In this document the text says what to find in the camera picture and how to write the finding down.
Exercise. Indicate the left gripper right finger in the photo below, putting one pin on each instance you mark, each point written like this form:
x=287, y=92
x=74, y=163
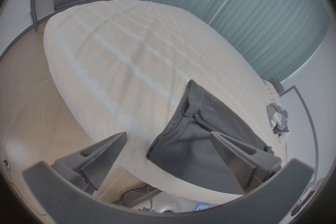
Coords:
x=236, y=162

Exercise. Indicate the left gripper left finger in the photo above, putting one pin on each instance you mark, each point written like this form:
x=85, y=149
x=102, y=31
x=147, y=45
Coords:
x=105, y=162

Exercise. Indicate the black polo shirt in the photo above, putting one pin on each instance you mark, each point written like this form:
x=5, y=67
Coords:
x=199, y=118

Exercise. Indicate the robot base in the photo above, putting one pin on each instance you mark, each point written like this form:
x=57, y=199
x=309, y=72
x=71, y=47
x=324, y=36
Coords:
x=173, y=204

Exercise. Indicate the pile of clothes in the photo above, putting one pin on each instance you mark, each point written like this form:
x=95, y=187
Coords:
x=278, y=115

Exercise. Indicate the bed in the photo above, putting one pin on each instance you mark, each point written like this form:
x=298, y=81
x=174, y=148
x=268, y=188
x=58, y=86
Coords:
x=131, y=60

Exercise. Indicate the white printed pillow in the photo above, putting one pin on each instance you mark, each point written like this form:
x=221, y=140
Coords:
x=271, y=89

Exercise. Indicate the grey bedside table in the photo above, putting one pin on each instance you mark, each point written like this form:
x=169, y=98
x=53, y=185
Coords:
x=278, y=85

